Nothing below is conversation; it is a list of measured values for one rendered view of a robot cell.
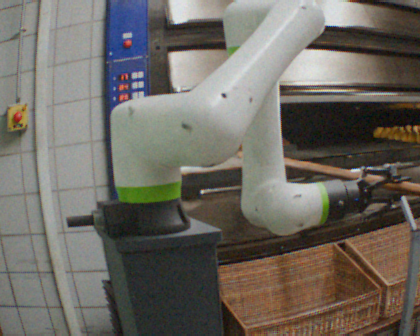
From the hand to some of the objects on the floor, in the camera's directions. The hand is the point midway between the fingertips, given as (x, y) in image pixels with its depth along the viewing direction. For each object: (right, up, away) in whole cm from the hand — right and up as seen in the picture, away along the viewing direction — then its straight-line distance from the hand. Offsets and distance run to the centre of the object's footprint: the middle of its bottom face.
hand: (400, 187), depth 159 cm
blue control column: (-91, -109, +185) cm, 233 cm away
